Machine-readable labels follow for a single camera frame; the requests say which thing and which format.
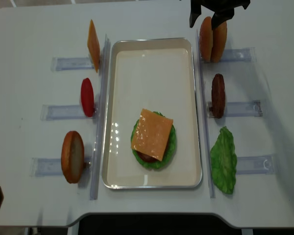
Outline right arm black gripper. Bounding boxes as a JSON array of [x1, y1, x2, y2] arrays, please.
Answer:
[[189, 0, 250, 29]]

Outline bun top taken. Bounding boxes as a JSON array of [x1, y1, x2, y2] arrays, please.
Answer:
[[199, 17, 213, 62]]

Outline brown meat patty upright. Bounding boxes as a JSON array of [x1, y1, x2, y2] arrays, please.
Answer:
[[211, 73, 225, 118]]

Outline upright orange cheese slice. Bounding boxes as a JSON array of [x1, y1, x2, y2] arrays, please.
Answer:
[[87, 20, 100, 72]]

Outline cheese slice on tray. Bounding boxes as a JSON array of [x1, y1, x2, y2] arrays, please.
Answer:
[[130, 108, 174, 162]]

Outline red tomato slice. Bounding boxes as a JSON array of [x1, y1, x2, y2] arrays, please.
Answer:
[[80, 78, 95, 117]]

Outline lettuce leaf on tray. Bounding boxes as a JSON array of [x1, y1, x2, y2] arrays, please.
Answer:
[[130, 111, 177, 171]]

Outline green lettuce leaf upright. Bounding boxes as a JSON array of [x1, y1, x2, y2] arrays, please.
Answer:
[[210, 126, 238, 194]]

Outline meat patty on tray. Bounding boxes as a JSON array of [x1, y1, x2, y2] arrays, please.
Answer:
[[137, 151, 158, 163]]

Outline bun top remaining in rack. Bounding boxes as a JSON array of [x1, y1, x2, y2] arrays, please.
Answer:
[[211, 22, 227, 63]]

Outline clear pusher track near left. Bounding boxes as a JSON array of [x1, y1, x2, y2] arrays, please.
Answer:
[[30, 157, 93, 177]]

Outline clear pusher track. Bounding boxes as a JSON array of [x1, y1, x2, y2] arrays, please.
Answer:
[[221, 100, 263, 118], [50, 57, 95, 71], [219, 47, 256, 63], [236, 155, 274, 175], [40, 105, 97, 121], [30, 157, 93, 177]]

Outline clear pusher track far right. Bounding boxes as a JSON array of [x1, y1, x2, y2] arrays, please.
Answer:
[[219, 47, 256, 63]]

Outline bun bottom slice left rack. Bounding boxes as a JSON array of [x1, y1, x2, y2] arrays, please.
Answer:
[[61, 131, 84, 184]]

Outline metal serving tray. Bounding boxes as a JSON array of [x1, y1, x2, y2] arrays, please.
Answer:
[[102, 38, 202, 189]]

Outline clear pusher track middle left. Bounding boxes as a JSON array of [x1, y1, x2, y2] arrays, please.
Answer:
[[40, 105, 97, 121]]

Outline clear pusher track middle right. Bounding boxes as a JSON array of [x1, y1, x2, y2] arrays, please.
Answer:
[[221, 100, 263, 118]]

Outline clear pusher track far left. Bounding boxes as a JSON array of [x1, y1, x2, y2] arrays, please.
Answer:
[[50, 57, 95, 71]]

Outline clear pusher track near right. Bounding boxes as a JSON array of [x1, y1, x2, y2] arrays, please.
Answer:
[[236, 155, 274, 175]]

